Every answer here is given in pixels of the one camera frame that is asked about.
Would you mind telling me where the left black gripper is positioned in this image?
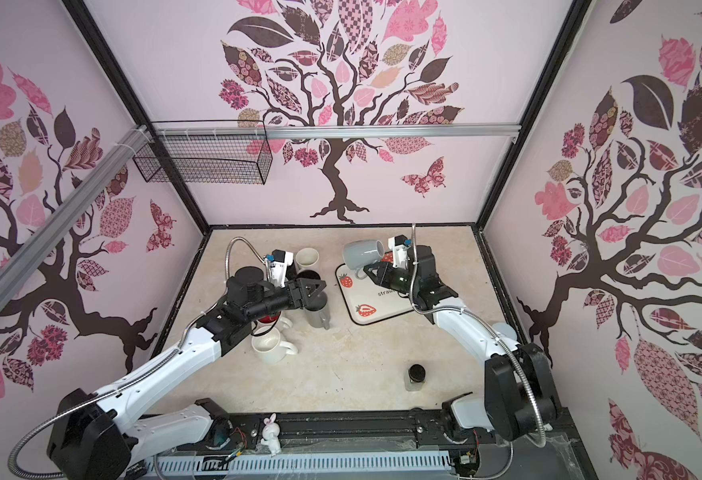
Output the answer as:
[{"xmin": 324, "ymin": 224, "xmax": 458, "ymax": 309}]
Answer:
[{"xmin": 247, "ymin": 277, "xmax": 327, "ymax": 322}]

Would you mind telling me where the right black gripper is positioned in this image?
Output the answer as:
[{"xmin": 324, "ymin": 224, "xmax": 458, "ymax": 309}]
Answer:
[{"xmin": 364, "ymin": 261, "xmax": 420, "ymax": 297}]

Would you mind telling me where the white round mug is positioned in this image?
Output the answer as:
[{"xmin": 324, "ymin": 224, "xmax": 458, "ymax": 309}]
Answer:
[{"xmin": 250, "ymin": 329, "xmax": 299, "ymax": 365}]

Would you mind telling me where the small grey mug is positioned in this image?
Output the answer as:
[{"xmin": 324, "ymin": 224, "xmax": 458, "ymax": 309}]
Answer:
[{"xmin": 342, "ymin": 239, "xmax": 385, "ymax": 279}]

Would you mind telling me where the tall grey mug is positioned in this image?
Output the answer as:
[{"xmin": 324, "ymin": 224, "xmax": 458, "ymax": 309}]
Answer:
[{"xmin": 304, "ymin": 292, "xmax": 331, "ymax": 330}]

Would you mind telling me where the pink upside-down mug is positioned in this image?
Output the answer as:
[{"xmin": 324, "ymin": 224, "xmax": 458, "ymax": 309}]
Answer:
[{"xmin": 294, "ymin": 247, "xmax": 320, "ymax": 273}]

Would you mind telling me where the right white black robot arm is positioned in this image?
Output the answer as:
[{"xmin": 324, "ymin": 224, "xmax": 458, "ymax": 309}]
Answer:
[{"xmin": 362, "ymin": 245, "xmax": 561, "ymax": 448}]

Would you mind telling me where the right metal flexible conduit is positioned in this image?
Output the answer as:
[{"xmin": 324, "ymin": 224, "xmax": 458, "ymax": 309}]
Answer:
[{"xmin": 408, "ymin": 224, "xmax": 549, "ymax": 480}]

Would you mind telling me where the white strawberry tray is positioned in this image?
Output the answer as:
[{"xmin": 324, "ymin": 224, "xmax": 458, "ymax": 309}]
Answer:
[{"xmin": 335, "ymin": 264, "xmax": 413, "ymax": 326}]

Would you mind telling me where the white rabbit figurine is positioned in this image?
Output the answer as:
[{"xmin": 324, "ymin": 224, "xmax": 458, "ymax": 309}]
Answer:
[{"xmin": 260, "ymin": 413, "xmax": 282, "ymax": 456}]

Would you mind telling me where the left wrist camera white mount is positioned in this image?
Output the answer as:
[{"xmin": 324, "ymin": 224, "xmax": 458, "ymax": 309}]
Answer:
[{"xmin": 266, "ymin": 249, "xmax": 297, "ymax": 288}]

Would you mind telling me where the black wire basket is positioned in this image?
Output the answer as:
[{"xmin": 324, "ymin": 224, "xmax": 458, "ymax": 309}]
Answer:
[{"xmin": 132, "ymin": 120, "xmax": 274, "ymax": 185}]

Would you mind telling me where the horizontal aluminium rail back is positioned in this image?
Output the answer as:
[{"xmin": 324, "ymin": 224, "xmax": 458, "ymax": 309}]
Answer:
[{"xmin": 154, "ymin": 123, "xmax": 521, "ymax": 140}]

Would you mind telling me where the white slotted cable duct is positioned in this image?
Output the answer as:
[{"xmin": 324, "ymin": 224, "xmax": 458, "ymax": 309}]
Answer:
[{"xmin": 145, "ymin": 451, "xmax": 453, "ymax": 479}]

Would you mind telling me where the black front base frame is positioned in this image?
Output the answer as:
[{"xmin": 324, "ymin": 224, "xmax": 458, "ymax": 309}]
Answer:
[{"xmin": 78, "ymin": 407, "xmax": 599, "ymax": 480}]

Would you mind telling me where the diagonal aluminium rail left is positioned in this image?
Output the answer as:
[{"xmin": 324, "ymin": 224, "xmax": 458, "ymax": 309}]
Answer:
[{"xmin": 0, "ymin": 125, "xmax": 150, "ymax": 312}]

